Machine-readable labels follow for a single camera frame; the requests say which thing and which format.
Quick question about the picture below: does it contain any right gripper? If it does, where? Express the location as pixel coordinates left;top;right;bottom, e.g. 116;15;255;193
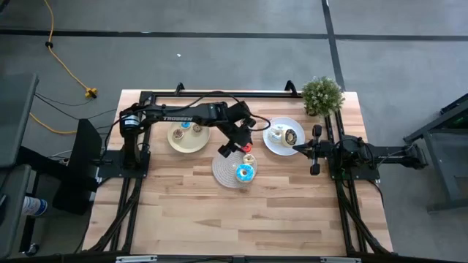
292;124;335;176

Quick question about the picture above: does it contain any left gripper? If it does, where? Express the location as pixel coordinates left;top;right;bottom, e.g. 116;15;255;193
218;101;254;159

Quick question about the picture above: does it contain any large chocolate sprinkled donut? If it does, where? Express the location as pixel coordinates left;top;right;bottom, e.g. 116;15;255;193
282;128;301;148

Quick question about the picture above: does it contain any large white frosted donut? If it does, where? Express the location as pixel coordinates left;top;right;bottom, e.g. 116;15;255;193
268;125;284;144

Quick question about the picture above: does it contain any large blue frosted donut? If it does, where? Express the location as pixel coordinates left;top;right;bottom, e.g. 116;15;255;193
235;163;256;183

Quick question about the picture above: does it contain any white round plate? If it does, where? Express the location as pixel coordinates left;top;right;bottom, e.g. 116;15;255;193
262;116;306;157

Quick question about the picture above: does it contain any beige round plate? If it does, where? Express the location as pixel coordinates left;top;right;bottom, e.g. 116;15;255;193
167;120;211;153

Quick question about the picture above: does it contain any potted green plant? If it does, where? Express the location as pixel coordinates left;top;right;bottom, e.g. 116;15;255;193
301;75;346;118

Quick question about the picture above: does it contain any grey metal cart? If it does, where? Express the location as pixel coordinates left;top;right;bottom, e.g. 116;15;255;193
403;93;468;213

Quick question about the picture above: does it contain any black equipment stand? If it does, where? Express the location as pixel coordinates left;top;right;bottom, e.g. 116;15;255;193
52;118;104;216

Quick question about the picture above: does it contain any white blue can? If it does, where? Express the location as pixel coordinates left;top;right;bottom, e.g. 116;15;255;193
20;195;49;218

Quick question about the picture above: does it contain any grey side table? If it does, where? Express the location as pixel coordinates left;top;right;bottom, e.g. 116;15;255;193
0;72;40;169
0;163;33;259

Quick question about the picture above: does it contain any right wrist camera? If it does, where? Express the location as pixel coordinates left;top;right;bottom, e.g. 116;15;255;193
319;141;334;158

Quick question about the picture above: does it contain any round woven rope mat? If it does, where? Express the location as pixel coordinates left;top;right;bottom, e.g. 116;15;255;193
211;148;258;190

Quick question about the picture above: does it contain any black aluminium table frame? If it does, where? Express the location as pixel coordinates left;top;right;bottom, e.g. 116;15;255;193
82;80;394;256

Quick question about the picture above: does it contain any silver table bracket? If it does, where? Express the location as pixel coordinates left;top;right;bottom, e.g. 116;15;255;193
320;256;362;263
115;255;158;263

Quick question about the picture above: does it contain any yellow extension cable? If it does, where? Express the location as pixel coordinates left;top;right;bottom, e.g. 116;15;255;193
29;0;99;135

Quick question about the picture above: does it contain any black floor cable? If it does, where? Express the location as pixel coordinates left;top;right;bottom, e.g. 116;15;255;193
34;93;118;121

